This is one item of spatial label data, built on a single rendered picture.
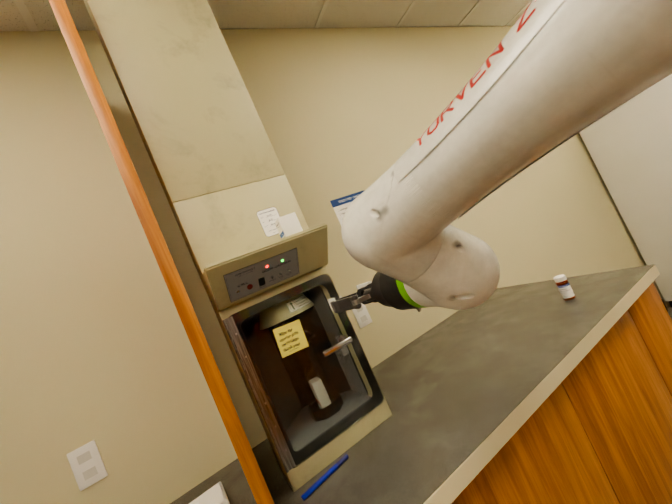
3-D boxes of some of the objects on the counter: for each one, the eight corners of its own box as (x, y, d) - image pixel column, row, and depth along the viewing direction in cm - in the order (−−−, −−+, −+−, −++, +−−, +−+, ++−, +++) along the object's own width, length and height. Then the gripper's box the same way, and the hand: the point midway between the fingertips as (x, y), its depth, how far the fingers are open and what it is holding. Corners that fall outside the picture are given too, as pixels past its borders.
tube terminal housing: (271, 456, 97) (176, 231, 101) (353, 398, 111) (268, 204, 116) (293, 493, 74) (171, 202, 79) (393, 414, 89) (285, 174, 94)
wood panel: (240, 456, 106) (90, 94, 114) (249, 450, 108) (100, 93, 116) (271, 540, 63) (26, -53, 71) (285, 528, 64) (43, -51, 72)
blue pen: (302, 500, 71) (300, 495, 71) (346, 457, 79) (345, 453, 79) (304, 501, 70) (302, 497, 70) (349, 458, 78) (347, 454, 78)
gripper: (428, 247, 62) (371, 268, 83) (344, 288, 53) (302, 300, 73) (444, 282, 62) (382, 294, 82) (362, 329, 52) (315, 330, 73)
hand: (349, 296), depth 75 cm, fingers open, 8 cm apart
